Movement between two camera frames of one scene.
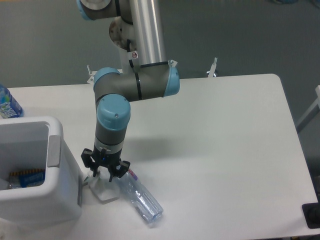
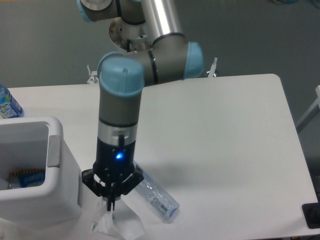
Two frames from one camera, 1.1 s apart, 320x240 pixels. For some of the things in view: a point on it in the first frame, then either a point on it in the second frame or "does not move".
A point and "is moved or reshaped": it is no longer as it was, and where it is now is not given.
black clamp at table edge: x=311 y=211 does not move
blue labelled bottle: x=9 y=107 does not move
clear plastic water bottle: x=140 y=198 -> x=154 y=194
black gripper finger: x=120 y=170 -> x=128 y=185
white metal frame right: x=312 y=112 does not move
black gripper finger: x=88 y=162 -> x=98 y=188
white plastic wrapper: x=105 y=191 is moved or reshaped
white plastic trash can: x=37 y=143 does not move
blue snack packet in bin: x=27 y=178 does not move
